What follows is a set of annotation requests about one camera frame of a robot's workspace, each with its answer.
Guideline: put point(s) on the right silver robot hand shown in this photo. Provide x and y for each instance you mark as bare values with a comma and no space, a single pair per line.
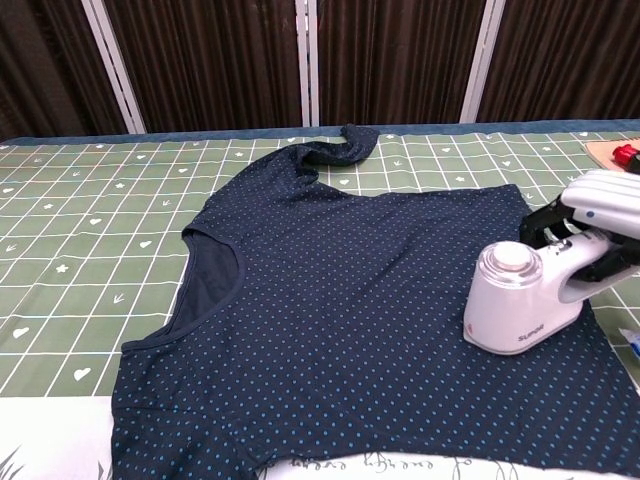
607,205

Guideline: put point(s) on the white handheld garment steamer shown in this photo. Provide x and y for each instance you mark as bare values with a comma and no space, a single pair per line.
500,310

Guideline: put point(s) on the brown pleated curtain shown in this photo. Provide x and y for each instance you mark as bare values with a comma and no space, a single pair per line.
215,60

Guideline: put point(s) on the white slanted frame post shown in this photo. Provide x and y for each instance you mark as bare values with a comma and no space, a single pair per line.
482,60
112,65

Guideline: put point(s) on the navy polka dot shirt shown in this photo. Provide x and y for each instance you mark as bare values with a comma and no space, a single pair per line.
325,300

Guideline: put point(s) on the green checkered tablecloth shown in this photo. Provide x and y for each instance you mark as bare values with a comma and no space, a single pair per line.
75,225

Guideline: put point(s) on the white upright frame post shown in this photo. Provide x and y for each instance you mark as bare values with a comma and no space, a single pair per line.
307,60

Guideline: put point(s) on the teal table cover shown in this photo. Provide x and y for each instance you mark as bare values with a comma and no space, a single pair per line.
200,134

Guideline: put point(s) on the blue and white packet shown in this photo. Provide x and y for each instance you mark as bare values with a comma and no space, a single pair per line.
631,345

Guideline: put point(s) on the black small object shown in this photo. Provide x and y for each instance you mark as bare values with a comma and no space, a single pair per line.
636,164

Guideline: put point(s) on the red small object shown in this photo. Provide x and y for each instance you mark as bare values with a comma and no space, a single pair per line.
624,154

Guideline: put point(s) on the tan flat mat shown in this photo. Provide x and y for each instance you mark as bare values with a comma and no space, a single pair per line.
600,152

